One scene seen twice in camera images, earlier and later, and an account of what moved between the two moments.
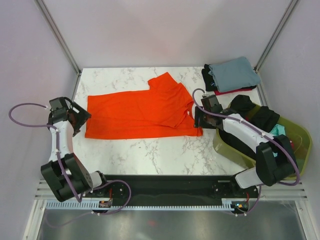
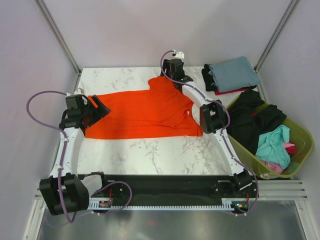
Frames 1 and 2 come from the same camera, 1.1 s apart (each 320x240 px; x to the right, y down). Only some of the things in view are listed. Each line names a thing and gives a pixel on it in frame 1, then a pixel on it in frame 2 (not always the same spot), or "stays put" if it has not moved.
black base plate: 235,192 stays put
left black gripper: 82,113 to 101,111
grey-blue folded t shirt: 233,73 stays put
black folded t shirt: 210,84 stays put
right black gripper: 197,113 to 165,66
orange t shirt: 161,111 stays put
